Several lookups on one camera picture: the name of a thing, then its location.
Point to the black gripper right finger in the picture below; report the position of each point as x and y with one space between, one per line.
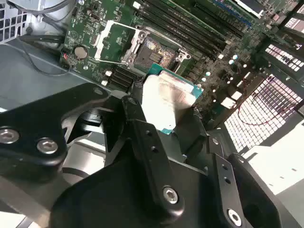
226 194

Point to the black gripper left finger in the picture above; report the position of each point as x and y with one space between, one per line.
31 123

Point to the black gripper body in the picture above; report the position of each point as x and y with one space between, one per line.
107 202

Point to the silver green CPU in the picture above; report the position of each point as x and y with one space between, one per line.
166 99

